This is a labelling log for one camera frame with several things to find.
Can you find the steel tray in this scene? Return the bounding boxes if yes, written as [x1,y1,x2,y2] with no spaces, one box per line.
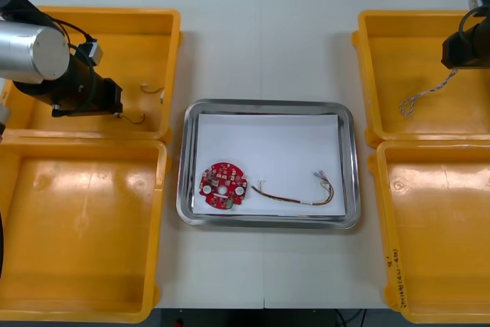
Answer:
[175,98,361,231]

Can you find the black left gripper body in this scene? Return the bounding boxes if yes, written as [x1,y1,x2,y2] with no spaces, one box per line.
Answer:
[91,77,125,116]

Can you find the round red circuit board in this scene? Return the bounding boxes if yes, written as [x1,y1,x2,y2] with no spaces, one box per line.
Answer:
[198,162,250,211]

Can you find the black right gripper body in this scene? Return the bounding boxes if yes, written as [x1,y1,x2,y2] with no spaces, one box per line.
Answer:
[441,26,479,70]

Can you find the blue-white twisted wire harness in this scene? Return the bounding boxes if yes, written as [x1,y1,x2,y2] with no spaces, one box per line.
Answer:
[398,67,459,118]

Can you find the white paper sheet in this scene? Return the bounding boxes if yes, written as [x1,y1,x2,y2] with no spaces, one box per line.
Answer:
[192,112,345,217]

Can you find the yellow-orange plastic bin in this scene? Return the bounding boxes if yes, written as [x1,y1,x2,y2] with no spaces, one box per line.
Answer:
[351,9,490,148]
[0,138,172,324]
[0,5,184,143]

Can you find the red-yellow wire harness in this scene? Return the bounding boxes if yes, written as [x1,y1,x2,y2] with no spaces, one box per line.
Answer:
[250,168,336,208]

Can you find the yellow-orange bin with handwriting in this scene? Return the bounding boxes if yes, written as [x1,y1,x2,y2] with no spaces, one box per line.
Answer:
[367,139,490,324]

